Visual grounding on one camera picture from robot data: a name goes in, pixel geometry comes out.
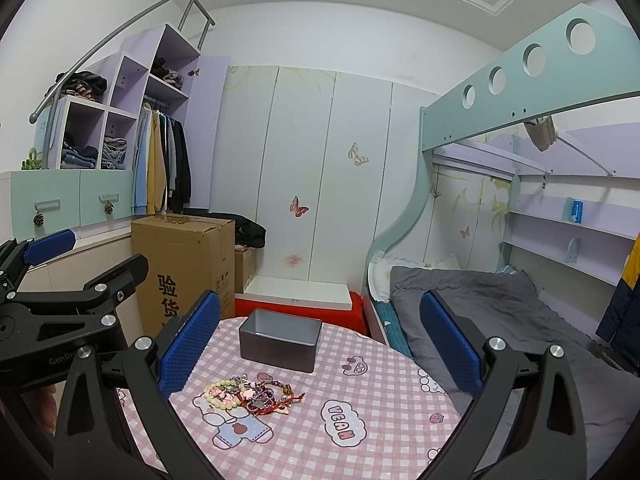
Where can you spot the white wardrobe doors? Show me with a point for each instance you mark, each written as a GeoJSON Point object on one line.
{"type": "Point", "coordinates": [324, 161]}

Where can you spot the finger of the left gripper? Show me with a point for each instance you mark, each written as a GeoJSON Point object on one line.
{"type": "Point", "coordinates": [112, 288]}
{"type": "Point", "coordinates": [49, 247]}

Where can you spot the small cardboard box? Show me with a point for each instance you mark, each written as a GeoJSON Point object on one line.
{"type": "Point", "coordinates": [245, 265]}

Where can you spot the white board on stool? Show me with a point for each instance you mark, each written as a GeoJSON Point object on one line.
{"type": "Point", "coordinates": [295, 293]}

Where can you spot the purple cubby shelf unit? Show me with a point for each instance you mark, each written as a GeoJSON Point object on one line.
{"type": "Point", "coordinates": [161, 65]}

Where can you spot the beige hanging pouch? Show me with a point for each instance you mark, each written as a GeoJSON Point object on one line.
{"type": "Point", "coordinates": [541, 131]}

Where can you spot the red stool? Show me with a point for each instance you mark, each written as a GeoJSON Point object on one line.
{"type": "Point", "coordinates": [353, 319]}

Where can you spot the grey bed duvet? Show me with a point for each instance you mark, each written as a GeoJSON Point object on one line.
{"type": "Point", "coordinates": [507, 306]}

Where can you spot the yellow navy jacket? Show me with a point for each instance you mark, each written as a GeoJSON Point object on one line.
{"type": "Point", "coordinates": [619, 326]}

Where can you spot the person left hand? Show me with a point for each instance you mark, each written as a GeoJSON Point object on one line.
{"type": "Point", "coordinates": [42, 404]}

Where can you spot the teal drawer cabinet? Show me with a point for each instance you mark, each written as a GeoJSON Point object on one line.
{"type": "Point", "coordinates": [37, 203]}

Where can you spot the large cardboard box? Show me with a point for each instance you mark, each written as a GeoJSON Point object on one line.
{"type": "Point", "coordinates": [186, 256]}

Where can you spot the small green plant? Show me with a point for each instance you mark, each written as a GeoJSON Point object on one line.
{"type": "Point", "coordinates": [33, 161]}

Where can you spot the grey metal tin box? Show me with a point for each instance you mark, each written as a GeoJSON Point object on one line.
{"type": "Point", "coordinates": [280, 340]}

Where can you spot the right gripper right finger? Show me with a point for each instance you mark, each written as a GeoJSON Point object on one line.
{"type": "Point", "coordinates": [525, 419]}

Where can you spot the teal bunk bed frame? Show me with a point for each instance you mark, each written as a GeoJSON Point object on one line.
{"type": "Point", "coordinates": [582, 69]}

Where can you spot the black bag on boxes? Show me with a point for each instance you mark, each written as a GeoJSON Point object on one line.
{"type": "Point", "coordinates": [248, 233]}

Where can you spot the blue box on shelf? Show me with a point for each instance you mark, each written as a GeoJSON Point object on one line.
{"type": "Point", "coordinates": [576, 209]}

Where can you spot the hanging clothes row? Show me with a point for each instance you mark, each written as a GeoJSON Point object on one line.
{"type": "Point", "coordinates": [162, 170]}

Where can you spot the grey metal handrail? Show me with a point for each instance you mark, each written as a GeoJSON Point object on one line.
{"type": "Point", "coordinates": [54, 94]}

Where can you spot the purple wall shelves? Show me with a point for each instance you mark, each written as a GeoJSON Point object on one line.
{"type": "Point", "coordinates": [598, 247]}

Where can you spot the jewelry pile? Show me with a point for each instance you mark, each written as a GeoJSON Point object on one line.
{"type": "Point", "coordinates": [265, 394]}

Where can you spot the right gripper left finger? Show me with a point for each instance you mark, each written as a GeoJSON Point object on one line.
{"type": "Point", "coordinates": [94, 441]}

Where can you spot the pink checkered tablecloth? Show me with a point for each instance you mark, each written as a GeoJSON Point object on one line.
{"type": "Point", "coordinates": [367, 412]}

